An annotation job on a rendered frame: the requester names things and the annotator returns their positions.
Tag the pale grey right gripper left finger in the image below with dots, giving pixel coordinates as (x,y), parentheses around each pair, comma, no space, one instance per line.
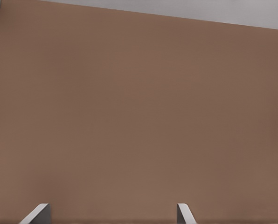
(37,215)

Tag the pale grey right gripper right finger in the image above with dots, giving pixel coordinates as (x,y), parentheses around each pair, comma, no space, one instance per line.
(185,215)

